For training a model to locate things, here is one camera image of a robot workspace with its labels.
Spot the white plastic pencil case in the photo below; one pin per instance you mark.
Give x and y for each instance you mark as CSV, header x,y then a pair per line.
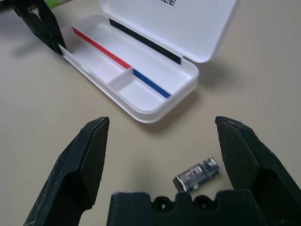
x,y
164,28

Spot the green glue stick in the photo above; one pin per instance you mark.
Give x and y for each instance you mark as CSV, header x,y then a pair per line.
x,y
58,2

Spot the small black eraser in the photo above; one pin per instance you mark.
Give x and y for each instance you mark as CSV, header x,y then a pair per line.
x,y
197,175

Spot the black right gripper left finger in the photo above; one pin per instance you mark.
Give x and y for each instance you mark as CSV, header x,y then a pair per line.
x,y
70,169

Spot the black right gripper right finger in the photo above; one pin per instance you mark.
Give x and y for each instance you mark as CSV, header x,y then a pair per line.
x,y
240,150

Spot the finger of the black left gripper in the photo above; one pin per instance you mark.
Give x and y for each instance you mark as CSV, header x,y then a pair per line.
x,y
44,28

